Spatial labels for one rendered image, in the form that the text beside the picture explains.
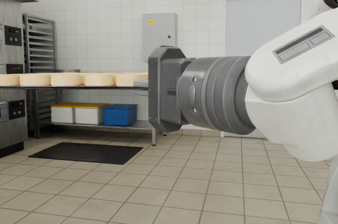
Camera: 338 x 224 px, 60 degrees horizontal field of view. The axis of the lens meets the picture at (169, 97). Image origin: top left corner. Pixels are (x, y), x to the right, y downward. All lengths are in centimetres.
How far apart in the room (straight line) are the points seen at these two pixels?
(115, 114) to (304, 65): 401
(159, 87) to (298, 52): 20
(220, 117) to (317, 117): 9
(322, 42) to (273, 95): 6
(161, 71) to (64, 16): 499
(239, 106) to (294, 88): 7
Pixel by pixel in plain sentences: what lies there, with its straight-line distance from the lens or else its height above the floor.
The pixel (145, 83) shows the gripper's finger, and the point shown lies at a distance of 44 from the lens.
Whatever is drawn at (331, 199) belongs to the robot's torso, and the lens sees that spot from 85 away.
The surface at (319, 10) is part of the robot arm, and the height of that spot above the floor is 121.
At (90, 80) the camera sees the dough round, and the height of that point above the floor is 101.
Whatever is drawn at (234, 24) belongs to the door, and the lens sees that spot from 453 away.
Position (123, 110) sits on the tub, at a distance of 416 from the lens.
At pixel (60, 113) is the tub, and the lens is 463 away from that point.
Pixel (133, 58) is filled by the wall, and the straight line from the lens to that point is 475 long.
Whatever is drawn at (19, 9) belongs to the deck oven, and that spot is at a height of 176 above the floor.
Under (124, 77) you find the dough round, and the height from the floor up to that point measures 102.
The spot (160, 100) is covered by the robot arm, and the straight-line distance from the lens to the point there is 40.
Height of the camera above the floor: 103
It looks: 6 degrees down
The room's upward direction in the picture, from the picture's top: straight up
